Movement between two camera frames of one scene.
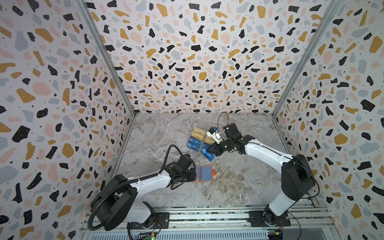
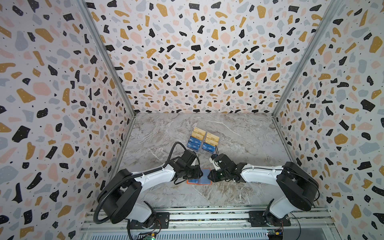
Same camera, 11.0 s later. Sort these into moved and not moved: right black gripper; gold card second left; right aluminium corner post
Moved: right black gripper
Not moved: gold card second left; right aluminium corner post
